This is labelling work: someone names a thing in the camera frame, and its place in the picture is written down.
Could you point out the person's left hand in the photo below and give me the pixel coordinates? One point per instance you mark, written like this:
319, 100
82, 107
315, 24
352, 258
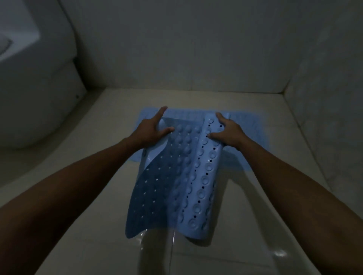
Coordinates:
148, 131

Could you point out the person's right hand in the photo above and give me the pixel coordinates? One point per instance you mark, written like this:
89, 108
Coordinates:
230, 132

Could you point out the person's left thumb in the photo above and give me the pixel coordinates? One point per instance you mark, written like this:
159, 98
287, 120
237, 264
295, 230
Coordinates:
166, 131

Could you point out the person's right thumb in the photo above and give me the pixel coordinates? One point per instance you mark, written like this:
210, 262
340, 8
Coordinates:
214, 135

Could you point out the blue suction cup bath mat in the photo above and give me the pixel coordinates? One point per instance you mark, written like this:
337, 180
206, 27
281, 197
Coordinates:
181, 172

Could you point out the person's left forearm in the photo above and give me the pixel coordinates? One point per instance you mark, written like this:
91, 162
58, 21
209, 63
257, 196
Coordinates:
61, 198

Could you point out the person's right forearm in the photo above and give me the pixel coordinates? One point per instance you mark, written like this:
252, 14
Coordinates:
306, 201

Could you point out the white toilet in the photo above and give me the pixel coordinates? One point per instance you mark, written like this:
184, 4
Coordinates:
31, 76

